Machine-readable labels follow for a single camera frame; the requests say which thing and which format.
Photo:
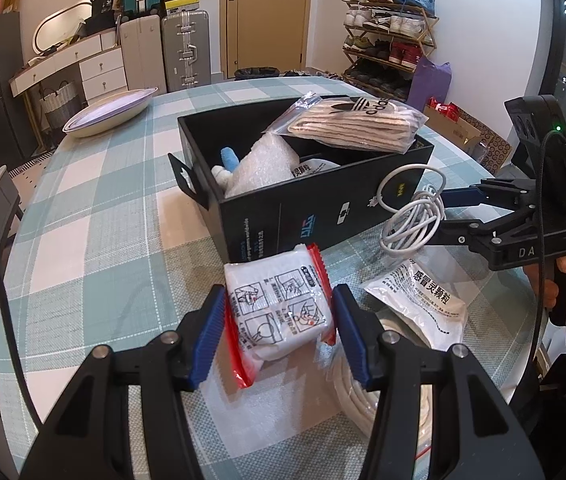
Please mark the beige door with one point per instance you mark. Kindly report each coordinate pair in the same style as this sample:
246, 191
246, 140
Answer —
268, 15

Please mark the open cardboard box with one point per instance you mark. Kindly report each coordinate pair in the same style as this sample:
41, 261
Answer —
468, 132

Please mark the white medicine packet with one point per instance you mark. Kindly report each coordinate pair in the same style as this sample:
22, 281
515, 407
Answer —
413, 300
313, 167

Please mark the white pack with red edges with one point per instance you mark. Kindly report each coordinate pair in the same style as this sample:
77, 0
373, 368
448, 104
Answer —
273, 310

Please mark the blue white bottle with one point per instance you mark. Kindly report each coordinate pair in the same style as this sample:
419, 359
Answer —
228, 160

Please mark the bubble wrap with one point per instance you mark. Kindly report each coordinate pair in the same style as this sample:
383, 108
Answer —
263, 165

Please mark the white oval plate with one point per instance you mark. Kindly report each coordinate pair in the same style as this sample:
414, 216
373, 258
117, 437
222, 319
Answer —
108, 112

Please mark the black bag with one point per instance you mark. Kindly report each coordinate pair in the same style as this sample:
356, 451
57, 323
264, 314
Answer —
100, 15

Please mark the beige suitcase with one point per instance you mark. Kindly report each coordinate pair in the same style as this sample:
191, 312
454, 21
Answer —
143, 55

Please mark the rows of shoes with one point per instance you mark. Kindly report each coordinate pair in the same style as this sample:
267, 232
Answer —
388, 25

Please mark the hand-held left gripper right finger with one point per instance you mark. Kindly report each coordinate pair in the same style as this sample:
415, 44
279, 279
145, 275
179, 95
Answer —
353, 340

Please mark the oval mirror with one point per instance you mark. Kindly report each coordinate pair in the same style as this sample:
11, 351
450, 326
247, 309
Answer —
60, 25

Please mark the silver suitcase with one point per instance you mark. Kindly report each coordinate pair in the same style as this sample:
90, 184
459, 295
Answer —
187, 50

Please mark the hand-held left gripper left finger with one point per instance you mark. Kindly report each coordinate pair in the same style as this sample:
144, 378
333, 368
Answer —
207, 332

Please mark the bagged beige socks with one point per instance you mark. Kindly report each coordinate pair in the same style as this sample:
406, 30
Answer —
353, 125

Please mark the black cardboard box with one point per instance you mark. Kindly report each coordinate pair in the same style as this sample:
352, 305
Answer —
273, 225

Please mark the yellow and black shoe box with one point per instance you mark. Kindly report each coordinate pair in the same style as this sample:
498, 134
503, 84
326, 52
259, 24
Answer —
181, 3

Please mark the pile of loose shoes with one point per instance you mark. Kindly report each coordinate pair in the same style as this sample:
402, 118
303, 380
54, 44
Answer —
313, 73

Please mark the wooden shoe rack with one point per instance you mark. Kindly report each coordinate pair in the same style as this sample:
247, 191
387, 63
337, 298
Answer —
428, 35

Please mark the purple bag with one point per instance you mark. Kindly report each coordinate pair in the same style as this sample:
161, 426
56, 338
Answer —
430, 82

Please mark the bagged white tube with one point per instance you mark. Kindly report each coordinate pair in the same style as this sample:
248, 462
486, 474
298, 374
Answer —
348, 405

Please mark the woven basket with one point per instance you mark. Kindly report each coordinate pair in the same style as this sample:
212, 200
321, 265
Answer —
60, 107

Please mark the white dresser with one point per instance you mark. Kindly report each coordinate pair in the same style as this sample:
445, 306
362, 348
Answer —
98, 67

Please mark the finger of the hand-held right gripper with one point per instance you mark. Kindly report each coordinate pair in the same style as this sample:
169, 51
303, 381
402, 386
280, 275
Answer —
450, 234
463, 196

